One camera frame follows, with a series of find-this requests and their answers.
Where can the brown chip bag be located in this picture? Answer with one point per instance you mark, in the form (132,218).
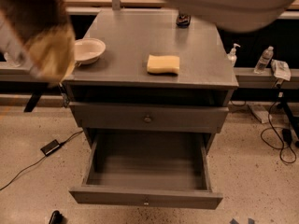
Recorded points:
(38,36)

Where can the white bowl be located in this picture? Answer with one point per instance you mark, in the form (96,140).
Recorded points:
(88,50)

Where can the black power adapter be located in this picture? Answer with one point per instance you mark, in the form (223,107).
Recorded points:
(50,148)

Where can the blue soda can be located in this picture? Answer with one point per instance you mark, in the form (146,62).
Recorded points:
(183,20)

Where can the clear water bottle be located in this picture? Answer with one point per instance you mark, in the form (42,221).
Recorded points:
(264,60)

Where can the yellow sponge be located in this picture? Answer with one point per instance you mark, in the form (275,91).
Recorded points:
(163,64)

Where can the closed grey upper drawer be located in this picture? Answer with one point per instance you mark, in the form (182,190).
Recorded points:
(169,118)

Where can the clear pump bottle right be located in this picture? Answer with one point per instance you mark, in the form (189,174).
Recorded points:
(232,54)

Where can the black object at floor bottom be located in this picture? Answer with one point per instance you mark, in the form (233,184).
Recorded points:
(56,218)

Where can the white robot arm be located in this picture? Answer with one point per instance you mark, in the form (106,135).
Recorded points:
(234,15)

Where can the open grey lower drawer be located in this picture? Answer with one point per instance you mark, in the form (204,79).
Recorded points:
(152,169)

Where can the grey wooden drawer cabinet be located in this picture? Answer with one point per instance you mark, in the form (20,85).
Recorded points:
(120,76)

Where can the clear plastic packet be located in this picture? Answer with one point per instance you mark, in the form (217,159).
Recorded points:
(281,70)

